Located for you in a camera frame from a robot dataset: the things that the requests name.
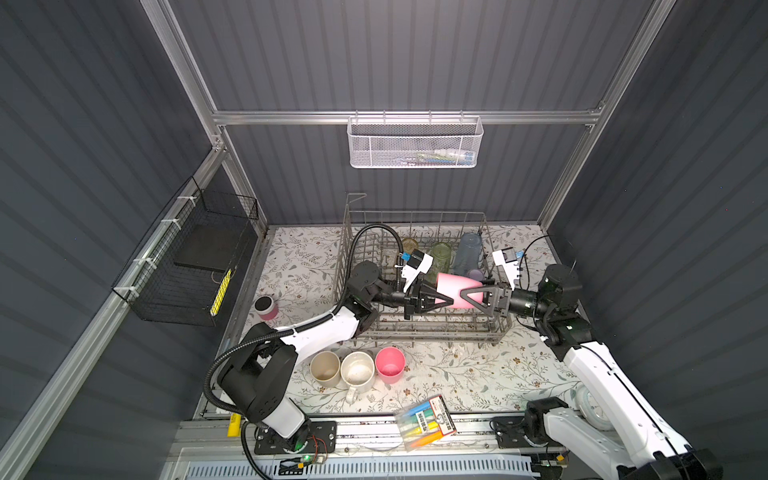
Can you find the yellow glass tumbler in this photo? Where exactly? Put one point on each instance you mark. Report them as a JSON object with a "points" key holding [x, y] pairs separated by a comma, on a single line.
{"points": [[409, 245]]}

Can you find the white mug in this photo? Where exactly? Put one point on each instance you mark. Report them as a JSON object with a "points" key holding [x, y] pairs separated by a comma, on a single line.
{"points": [[358, 371]]}

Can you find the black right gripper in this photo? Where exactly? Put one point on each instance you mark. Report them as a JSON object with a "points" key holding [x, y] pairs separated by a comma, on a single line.
{"points": [[496, 299]]}

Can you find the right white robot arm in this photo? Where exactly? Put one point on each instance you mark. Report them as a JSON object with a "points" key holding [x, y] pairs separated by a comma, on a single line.
{"points": [[645, 445]]}

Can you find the pink tape roll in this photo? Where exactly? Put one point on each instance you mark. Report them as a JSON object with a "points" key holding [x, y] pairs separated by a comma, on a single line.
{"points": [[266, 307]]}

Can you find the yellow highlighter in basket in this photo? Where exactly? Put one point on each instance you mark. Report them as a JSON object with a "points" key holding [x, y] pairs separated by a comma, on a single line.
{"points": [[221, 293]]}

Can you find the beige cup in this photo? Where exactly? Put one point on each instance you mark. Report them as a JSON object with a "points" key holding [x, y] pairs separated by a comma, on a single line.
{"points": [[325, 369]]}

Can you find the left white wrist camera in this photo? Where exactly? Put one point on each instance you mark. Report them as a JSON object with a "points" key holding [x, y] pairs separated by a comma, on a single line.
{"points": [[415, 263]]}

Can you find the highlighter marker pack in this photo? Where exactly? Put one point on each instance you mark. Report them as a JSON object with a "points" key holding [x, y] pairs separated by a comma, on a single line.
{"points": [[425, 423]]}

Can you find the yellow marker on rail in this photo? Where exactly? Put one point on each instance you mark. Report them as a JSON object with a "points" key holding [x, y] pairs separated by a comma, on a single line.
{"points": [[234, 425]]}

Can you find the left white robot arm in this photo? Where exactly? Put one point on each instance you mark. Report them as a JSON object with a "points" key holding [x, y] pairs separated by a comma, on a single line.
{"points": [[251, 378]]}

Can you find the blue plastic tumbler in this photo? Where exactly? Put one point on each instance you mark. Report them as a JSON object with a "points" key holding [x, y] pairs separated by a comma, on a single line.
{"points": [[468, 254]]}

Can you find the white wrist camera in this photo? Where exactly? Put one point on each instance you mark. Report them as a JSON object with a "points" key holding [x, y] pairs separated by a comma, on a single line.
{"points": [[415, 263], [509, 261]]}

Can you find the purple cup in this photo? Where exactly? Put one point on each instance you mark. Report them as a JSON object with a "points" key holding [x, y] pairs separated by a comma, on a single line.
{"points": [[476, 275]]}

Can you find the white round clock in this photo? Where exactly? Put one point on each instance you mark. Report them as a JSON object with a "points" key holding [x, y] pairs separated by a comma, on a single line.
{"points": [[590, 410]]}

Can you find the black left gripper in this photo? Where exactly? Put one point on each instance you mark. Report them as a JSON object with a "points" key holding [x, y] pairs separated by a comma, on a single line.
{"points": [[427, 301]]}

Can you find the black wire wall basket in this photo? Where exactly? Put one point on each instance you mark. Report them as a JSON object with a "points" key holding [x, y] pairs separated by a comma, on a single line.
{"points": [[174, 277]]}

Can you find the white mesh wall basket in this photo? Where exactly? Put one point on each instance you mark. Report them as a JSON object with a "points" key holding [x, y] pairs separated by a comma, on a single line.
{"points": [[414, 142]]}

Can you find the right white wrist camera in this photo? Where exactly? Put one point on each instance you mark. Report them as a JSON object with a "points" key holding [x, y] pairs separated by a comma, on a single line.
{"points": [[509, 261]]}

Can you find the grey wire dish rack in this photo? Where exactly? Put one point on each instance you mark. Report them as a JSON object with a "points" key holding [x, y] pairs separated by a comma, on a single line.
{"points": [[376, 236]]}

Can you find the green glass tumbler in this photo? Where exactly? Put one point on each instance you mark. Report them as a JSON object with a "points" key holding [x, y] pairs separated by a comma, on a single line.
{"points": [[441, 253]]}

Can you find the pink cup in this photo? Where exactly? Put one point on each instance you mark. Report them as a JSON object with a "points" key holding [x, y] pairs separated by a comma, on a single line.
{"points": [[451, 286], [390, 363]]}

